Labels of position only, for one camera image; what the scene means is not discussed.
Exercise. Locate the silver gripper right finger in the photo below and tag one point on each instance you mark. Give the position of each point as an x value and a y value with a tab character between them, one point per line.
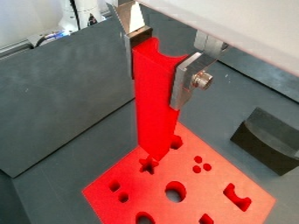
191	71

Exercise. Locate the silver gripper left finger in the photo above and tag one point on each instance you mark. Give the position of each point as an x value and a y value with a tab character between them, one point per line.
135	30

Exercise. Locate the red arch block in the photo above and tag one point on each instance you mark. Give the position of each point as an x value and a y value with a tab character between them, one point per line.
153	70

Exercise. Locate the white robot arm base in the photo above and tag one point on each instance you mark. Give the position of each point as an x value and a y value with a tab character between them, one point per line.
79	14

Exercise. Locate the black rubber block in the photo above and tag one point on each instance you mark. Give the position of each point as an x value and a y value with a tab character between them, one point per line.
269	140

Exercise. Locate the red shape sorter board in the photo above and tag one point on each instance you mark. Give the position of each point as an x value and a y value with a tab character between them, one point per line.
193	187

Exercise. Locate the aluminium frame rail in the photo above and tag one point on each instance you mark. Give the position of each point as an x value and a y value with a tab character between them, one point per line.
15	48

